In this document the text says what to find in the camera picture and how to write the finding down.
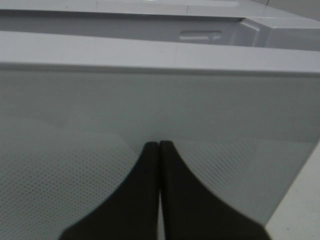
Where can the white microwave oven body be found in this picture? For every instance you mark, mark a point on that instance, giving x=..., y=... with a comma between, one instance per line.
x=242, y=23

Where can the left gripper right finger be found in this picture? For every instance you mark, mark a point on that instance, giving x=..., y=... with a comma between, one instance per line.
x=192, y=212

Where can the white microwave door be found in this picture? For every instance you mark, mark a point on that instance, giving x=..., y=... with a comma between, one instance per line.
x=76, y=112

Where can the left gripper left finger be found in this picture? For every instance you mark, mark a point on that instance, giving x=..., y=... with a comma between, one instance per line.
x=131, y=211

